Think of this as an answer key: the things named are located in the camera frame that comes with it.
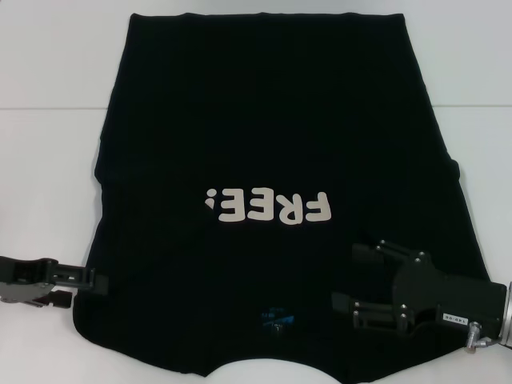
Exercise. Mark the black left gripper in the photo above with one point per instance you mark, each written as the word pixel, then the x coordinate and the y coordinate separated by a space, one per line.
pixel 24 272

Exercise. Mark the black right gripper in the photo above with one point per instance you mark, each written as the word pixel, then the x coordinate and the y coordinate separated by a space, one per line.
pixel 452 300

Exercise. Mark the black T-shirt with FREE print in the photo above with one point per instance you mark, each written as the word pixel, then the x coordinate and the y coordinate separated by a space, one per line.
pixel 256 120

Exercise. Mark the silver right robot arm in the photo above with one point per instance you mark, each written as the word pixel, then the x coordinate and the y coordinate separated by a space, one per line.
pixel 507 312

